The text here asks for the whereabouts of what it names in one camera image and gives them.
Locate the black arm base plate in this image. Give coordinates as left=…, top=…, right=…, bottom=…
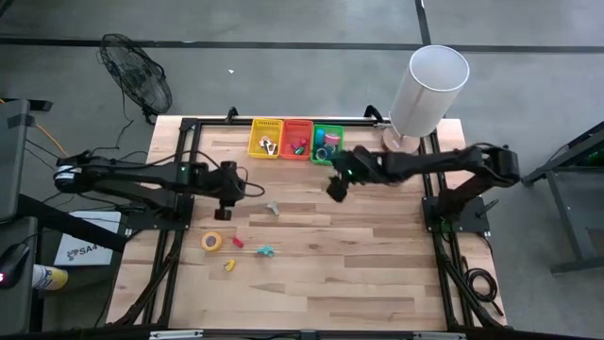
left=123, top=191, right=195, bottom=232
left=421, top=195, right=500, bottom=234

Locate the black diagonal beam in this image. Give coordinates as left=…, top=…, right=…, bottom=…
left=17, top=192, right=129, bottom=254

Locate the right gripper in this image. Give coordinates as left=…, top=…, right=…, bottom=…
left=326, top=144, right=381, bottom=205

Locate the black computer mouse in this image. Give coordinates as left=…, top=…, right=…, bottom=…
left=0, top=242, right=31, bottom=291

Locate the yellow extension cord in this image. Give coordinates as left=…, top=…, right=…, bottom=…
left=0, top=97, right=72, bottom=158

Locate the yellow white spray can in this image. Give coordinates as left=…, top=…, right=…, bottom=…
left=31, top=263, right=70, bottom=292

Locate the green plastic basket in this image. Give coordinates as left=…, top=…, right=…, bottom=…
left=310, top=124, right=345, bottom=166

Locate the coiled black cable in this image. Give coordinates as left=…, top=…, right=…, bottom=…
left=462, top=266, right=506, bottom=317

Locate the white printed paper sheet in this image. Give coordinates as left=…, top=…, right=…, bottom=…
left=53, top=210, right=123, bottom=267

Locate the grey desk top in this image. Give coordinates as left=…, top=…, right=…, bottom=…
left=0, top=97, right=32, bottom=223
left=0, top=215, right=40, bottom=337

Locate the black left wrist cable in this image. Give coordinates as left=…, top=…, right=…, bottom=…
left=235, top=164, right=266, bottom=198

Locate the yellow plastic basket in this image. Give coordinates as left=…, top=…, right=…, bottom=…
left=247, top=117, right=285, bottom=160

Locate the table lamp white shade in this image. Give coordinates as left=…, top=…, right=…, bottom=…
left=380, top=44, right=471, bottom=157

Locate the black floor fan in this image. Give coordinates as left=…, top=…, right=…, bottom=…
left=97, top=32, right=174, bottom=126

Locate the yellow tape roll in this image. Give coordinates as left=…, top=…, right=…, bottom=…
left=200, top=230, right=224, bottom=253

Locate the orange plastic basket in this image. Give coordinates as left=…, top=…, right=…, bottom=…
left=279, top=119, right=314, bottom=162

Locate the black aluminium table frame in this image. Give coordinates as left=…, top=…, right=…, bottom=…
left=107, top=115, right=509, bottom=332

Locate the silver edge bracket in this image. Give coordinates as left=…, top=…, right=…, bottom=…
left=149, top=330, right=205, bottom=340
left=413, top=331, right=466, bottom=340

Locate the grey metal cart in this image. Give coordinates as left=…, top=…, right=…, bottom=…
left=519, top=120, right=604, bottom=276

